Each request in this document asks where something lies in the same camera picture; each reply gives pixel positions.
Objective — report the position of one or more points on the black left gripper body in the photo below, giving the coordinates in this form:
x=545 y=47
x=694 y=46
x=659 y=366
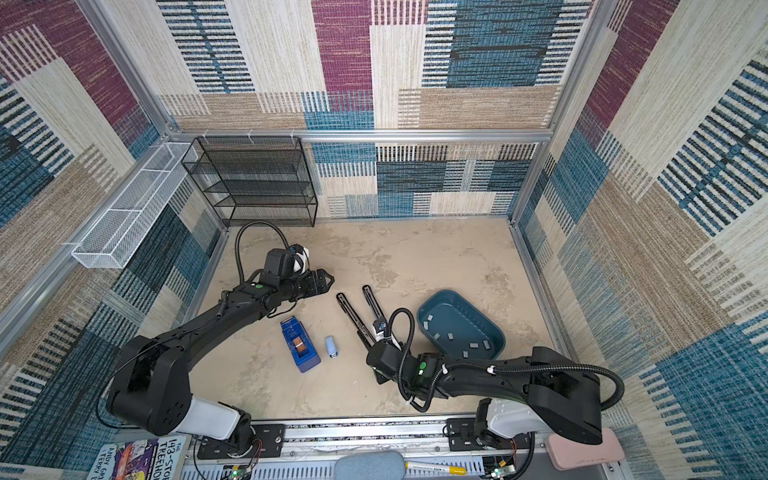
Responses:
x=304 y=286

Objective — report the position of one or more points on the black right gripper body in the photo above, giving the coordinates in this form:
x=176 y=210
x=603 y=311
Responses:
x=381 y=378

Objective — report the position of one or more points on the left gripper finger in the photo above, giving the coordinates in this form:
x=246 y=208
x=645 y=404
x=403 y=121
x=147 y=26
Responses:
x=323 y=285
x=321 y=275

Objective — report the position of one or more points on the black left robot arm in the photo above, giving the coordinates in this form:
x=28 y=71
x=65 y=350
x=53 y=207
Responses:
x=150 y=387

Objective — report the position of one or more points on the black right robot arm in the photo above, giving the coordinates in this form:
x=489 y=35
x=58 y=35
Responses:
x=568 y=397

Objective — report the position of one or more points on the blue tape dispenser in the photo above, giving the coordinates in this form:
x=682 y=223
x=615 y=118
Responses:
x=303 y=352

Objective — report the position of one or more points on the teal plastic tray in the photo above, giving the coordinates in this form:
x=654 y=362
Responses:
x=452 y=313

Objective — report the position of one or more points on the grey-blue fabric case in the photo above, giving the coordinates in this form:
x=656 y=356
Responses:
x=385 y=465

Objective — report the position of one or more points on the yellow white marker pen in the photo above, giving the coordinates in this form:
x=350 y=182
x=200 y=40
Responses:
x=436 y=468

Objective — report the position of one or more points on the colourful book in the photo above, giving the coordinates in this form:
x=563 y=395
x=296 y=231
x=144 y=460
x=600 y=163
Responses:
x=155 y=459

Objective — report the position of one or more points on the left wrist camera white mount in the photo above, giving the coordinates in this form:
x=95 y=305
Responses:
x=298 y=260

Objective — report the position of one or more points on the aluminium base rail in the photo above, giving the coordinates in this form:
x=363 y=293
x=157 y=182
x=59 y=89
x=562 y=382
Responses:
x=312 y=447

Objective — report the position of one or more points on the black wire mesh shelf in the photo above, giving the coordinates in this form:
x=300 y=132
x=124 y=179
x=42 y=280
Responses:
x=248 y=179

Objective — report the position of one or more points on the white wire mesh basket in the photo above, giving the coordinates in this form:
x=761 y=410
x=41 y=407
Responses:
x=115 y=237

